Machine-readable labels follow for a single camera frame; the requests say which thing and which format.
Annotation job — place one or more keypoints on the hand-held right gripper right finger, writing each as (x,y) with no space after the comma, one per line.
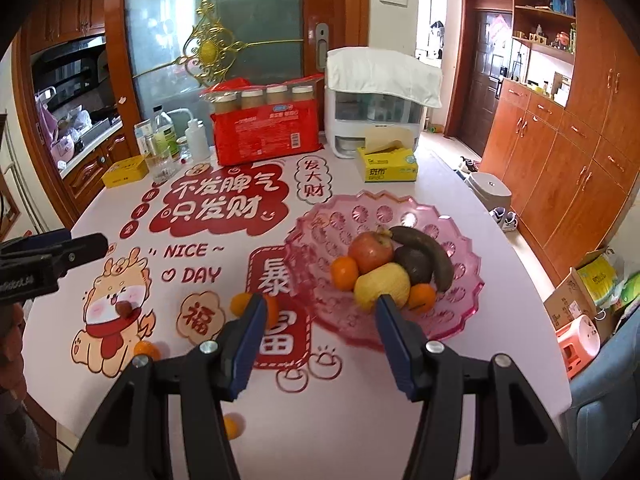
(397,350)

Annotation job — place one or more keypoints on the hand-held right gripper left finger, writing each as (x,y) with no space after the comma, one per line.
(247,345)

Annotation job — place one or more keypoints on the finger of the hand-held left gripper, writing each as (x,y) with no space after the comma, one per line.
(85,250)
(30,245)

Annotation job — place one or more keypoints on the orange tangerine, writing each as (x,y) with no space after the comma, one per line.
(147,350)
(345,274)
(272,312)
(239,305)
(233,426)
(422,296)

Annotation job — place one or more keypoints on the yellow pear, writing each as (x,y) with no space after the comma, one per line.
(382,285)

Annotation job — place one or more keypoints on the dark red date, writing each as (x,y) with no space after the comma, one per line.
(124,308)

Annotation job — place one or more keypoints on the dark green avocado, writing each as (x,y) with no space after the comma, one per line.
(415,267)

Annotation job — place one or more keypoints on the red apple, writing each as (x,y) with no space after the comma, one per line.
(370,255)

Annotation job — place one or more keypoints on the dark overripe banana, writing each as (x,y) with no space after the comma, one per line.
(430,255)

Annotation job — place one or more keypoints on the pink plastic fruit bowl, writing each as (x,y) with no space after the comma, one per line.
(320,240)

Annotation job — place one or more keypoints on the person's left hand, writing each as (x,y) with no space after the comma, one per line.
(10,350)

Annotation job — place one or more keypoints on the wooden kitchen base cabinet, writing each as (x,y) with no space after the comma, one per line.
(90,170)

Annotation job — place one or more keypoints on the yellow cardboard box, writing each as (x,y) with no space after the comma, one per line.
(125,172)

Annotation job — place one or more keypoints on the pink plastic bag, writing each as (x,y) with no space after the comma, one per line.
(60,147)

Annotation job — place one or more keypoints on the clear drinking glass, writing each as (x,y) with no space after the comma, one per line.
(161,167)

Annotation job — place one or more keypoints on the white carton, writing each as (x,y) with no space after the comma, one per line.
(142,135)

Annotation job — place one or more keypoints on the small glass jar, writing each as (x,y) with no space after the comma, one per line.
(185,152)

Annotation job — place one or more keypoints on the clear bottle green label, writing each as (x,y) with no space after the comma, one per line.
(167,132)

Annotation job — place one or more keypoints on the white squeeze wash bottle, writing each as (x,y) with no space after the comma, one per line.
(196,142)

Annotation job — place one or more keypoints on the pair of white shoes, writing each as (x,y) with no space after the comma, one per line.
(505,219)

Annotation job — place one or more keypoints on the brown cardboard box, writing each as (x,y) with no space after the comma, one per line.
(565,295)

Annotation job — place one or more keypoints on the black range hood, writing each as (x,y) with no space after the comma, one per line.
(70,67)

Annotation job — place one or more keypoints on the pink plastic stool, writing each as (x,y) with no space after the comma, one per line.
(580,340)

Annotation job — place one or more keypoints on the yellow tissue box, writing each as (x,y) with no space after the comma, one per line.
(385,167)

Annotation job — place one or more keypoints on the white round stool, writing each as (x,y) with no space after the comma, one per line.
(490,190)

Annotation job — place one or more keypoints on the pair of dark shoes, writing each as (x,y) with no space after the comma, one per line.
(468,164)

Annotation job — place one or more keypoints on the red paper cup pack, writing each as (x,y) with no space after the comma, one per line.
(265,135)

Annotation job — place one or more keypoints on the yellow bag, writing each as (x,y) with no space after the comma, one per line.
(597,275)

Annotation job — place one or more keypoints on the light blue chair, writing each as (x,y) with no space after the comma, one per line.
(605,410)

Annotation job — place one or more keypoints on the gold door ornament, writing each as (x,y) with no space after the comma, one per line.
(207,50)

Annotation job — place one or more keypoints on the green plastic bag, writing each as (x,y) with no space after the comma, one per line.
(627,292)

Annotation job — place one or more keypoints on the wooden upper kitchen cabinet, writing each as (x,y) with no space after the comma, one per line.
(70,10)

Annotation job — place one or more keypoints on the white countertop dispenser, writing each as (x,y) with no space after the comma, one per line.
(370,112)

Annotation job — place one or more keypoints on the white cloth cover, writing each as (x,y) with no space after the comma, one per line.
(380,67)

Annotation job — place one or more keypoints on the dark brown entry door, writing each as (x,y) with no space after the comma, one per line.
(487,75)

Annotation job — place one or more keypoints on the frosted glass door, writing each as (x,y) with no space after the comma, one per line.
(260,0)

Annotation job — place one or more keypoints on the wooden open shelf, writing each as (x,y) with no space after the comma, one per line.
(545,50)

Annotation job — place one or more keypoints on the wooden wall cabinets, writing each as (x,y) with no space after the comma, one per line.
(560,170)

